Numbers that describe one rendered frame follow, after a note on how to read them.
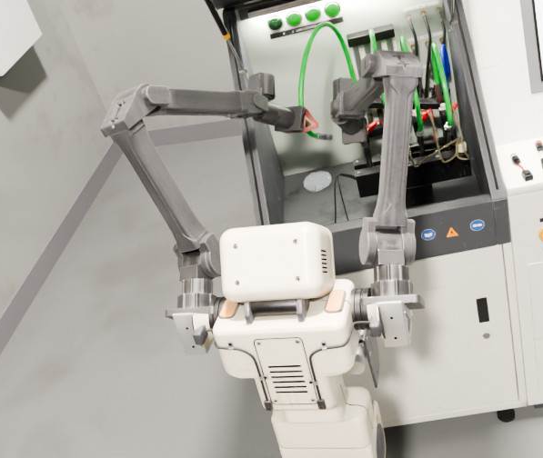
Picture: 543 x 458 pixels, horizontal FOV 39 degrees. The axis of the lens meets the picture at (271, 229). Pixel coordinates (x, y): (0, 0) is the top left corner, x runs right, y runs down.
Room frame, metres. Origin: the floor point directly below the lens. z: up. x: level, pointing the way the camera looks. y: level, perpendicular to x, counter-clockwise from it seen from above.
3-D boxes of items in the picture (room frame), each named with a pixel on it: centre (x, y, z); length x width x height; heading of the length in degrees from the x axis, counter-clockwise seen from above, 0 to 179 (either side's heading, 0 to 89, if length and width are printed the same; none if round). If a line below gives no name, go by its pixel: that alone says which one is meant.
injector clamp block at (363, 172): (1.96, -0.47, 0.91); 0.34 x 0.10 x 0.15; 78
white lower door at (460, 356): (1.73, -0.29, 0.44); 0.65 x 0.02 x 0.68; 78
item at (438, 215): (1.75, -0.30, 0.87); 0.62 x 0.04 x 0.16; 78
